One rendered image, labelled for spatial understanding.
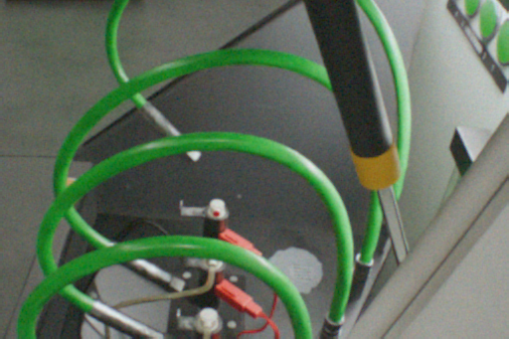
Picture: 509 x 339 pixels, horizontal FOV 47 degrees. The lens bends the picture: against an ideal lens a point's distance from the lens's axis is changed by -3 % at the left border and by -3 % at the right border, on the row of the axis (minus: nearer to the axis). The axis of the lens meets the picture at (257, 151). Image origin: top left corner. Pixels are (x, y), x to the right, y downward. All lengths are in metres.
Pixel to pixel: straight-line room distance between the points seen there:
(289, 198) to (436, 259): 0.87
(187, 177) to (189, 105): 0.15
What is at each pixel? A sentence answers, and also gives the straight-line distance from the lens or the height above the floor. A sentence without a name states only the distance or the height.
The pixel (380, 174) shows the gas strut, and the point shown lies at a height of 1.46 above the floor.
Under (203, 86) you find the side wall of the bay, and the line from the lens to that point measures 0.97.
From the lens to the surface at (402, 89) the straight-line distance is 0.63.
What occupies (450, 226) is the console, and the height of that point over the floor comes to 1.47.
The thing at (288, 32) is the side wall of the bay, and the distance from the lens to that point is 0.92.
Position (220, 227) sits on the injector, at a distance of 0.71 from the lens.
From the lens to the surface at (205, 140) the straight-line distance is 0.44.
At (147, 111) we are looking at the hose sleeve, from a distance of 0.77.
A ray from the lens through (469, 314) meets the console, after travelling 0.21.
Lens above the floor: 1.61
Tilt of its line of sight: 36 degrees down
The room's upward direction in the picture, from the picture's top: 8 degrees clockwise
